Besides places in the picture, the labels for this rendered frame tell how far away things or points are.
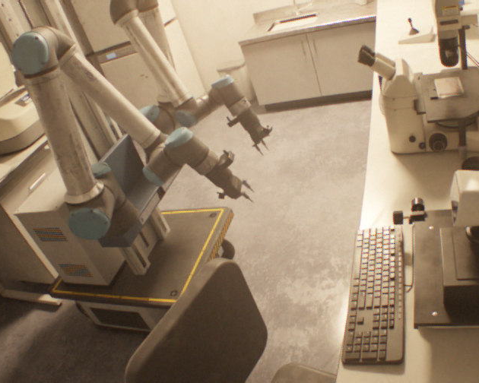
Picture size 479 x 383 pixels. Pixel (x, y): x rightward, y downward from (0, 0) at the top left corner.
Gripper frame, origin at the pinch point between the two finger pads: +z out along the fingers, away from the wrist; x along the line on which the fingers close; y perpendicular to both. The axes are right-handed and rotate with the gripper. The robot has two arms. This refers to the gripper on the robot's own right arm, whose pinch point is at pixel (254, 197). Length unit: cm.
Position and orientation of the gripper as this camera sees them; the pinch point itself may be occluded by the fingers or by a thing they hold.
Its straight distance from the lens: 152.2
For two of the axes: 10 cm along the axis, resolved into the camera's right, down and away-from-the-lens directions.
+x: -1.0, 6.9, -7.2
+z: 6.7, 5.8, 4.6
